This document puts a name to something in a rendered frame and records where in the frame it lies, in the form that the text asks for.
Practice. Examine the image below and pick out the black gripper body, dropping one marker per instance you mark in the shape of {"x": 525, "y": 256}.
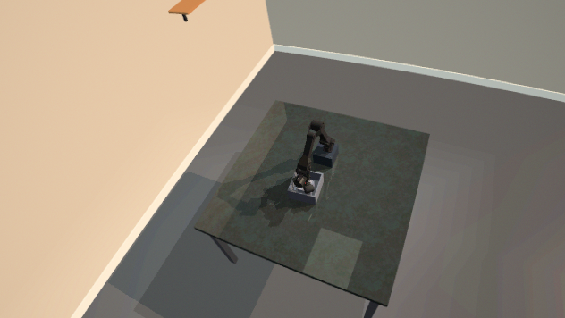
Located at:
{"x": 308, "y": 187}

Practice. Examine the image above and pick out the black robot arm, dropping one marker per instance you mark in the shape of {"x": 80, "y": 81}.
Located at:
{"x": 305, "y": 162}

